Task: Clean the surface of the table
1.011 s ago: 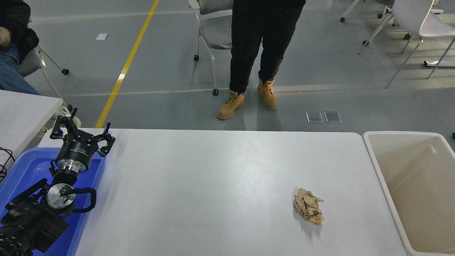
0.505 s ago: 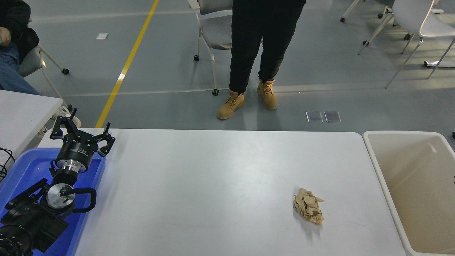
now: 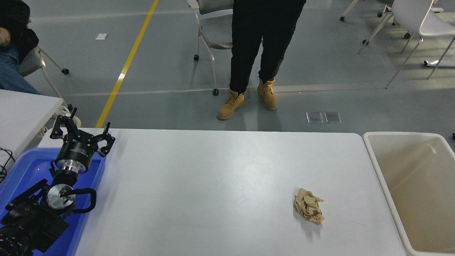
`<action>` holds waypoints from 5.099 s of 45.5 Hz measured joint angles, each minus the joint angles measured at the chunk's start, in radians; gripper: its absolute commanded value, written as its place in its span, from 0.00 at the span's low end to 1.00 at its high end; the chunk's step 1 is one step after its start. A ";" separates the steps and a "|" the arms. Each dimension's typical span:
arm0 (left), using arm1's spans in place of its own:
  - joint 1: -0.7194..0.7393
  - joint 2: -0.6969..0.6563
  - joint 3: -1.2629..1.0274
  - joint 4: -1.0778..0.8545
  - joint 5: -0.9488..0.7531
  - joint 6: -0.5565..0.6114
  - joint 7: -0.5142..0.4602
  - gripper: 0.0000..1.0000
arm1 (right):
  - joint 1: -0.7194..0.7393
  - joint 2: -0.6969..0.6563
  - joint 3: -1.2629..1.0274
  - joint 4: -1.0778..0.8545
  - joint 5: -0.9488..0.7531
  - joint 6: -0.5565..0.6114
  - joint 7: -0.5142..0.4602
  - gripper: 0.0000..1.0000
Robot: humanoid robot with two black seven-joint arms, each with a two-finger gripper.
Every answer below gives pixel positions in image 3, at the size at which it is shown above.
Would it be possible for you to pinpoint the white-framed castor chair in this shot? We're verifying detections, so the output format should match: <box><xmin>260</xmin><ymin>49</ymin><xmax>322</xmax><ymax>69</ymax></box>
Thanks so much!
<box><xmin>18</xmin><ymin>18</ymin><xmax>82</xmax><ymax>128</ymax></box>

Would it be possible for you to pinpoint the large pale bin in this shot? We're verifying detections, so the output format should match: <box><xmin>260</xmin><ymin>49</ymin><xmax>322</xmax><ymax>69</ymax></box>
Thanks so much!
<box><xmin>363</xmin><ymin>132</ymin><xmax>455</xmax><ymax>256</ymax></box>

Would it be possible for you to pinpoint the white castor chair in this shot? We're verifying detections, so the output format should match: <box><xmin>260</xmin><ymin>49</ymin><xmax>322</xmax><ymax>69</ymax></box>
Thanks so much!
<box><xmin>340</xmin><ymin>0</ymin><xmax>411</xmax><ymax>54</ymax></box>

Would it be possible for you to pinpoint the seated person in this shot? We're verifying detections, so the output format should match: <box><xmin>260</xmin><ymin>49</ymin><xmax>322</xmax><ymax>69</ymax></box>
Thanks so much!
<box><xmin>0</xmin><ymin>0</ymin><xmax>40</xmax><ymax>95</ymax></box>

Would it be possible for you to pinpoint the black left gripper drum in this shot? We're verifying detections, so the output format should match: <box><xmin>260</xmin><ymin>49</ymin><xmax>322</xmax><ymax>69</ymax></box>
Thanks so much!
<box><xmin>55</xmin><ymin>139</ymin><xmax>97</xmax><ymax>168</ymax></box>

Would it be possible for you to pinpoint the grey castor chair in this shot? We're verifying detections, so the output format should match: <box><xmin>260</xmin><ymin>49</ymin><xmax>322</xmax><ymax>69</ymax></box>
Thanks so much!
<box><xmin>187</xmin><ymin>0</ymin><xmax>235</xmax><ymax>96</ymax></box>

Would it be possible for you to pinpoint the white stand foot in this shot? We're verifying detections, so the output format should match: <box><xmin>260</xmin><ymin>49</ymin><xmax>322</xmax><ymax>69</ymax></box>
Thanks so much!
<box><xmin>423</xmin><ymin>60</ymin><xmax>455</xmax><ymax>68</ymax></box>

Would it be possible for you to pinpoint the white side table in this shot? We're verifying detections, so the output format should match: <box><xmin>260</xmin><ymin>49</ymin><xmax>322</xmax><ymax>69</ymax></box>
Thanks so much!
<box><xmin>0</xmin><ymin>90</ymin><xmax>64</xmax><ymax>171</ymax></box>

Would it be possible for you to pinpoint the blue plastic tray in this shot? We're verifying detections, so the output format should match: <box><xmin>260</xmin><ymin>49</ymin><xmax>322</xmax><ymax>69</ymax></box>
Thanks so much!
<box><xmin>0</xmin><ymin>148</ymin><xmax>107</xmax><ymax>256</ymax></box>

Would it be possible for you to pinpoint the white shell chair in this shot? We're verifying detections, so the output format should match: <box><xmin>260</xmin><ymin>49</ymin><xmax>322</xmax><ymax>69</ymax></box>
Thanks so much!
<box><xmin>385</xmin><ymin>0</ymin><xmax>455</xmax><ymax>89</ymax></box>

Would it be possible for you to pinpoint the tan paper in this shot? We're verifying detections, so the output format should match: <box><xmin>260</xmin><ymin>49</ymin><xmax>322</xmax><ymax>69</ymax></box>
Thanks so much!
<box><xmin>294</xmin><ymin>188</ymin><xmax>325</xmax><ymax>226</ymax></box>

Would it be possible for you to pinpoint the standing person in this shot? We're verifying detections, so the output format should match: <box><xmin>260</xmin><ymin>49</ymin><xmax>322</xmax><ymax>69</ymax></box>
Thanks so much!
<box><xmin>217</xmin><ymin>0</ymin><xmax>307</xmax><ymax>121</ymax></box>

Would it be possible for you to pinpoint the black cable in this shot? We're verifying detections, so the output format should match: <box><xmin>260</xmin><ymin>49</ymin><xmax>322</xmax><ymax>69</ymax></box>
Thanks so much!
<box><xmin>0</xmin><ymin>147</ymin><xmax>15</xmax><ymax>182</ymax></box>

